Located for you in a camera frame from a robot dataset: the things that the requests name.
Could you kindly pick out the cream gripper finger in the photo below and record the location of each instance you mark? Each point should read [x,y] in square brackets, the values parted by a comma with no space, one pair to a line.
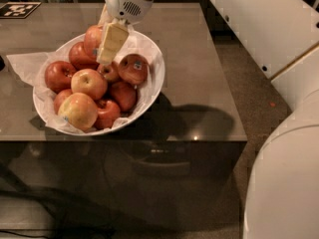
[105,17]
[115,34]

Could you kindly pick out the red apple with sticker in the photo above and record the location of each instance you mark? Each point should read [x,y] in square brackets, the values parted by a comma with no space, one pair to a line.
[133,69]

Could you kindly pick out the white paper liner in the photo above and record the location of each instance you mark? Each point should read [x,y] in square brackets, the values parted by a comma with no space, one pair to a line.
[26,67]

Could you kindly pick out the dark object at left edge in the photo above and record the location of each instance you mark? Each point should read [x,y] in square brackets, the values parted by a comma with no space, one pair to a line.
[2,64]

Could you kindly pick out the red left apple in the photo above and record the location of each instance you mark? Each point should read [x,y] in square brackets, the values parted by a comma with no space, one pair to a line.
[58,75]

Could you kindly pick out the white bowl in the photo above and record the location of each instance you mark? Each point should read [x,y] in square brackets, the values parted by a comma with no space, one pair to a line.
[154,77]

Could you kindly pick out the yellow-red centre apple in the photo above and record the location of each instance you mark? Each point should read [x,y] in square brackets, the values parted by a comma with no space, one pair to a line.
[89,82]

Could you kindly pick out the small red front-left apple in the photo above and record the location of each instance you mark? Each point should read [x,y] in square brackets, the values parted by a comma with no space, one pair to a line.
[60,97]

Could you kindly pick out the red right-centre apple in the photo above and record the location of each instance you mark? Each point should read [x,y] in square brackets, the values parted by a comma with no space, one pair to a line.
[124,95]

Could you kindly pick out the dark red back apple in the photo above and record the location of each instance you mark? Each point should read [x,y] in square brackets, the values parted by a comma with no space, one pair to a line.
[79,59]

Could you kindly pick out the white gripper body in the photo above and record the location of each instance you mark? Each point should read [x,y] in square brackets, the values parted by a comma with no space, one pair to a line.
[124,4]

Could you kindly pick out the large yellow front apple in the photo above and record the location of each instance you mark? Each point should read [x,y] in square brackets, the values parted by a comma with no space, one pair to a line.
[79,110]

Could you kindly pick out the black white marker tag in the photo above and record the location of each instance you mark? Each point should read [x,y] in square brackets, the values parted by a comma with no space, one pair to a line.
[18,10]

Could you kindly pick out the large top red-yellow apple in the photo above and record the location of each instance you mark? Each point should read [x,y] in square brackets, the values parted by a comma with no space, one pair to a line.
[92,41]

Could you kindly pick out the red front-right apple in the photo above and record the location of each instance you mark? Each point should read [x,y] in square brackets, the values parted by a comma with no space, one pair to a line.
[108,112]

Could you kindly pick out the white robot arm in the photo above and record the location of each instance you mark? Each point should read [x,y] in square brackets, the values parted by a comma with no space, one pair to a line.
[282,37]

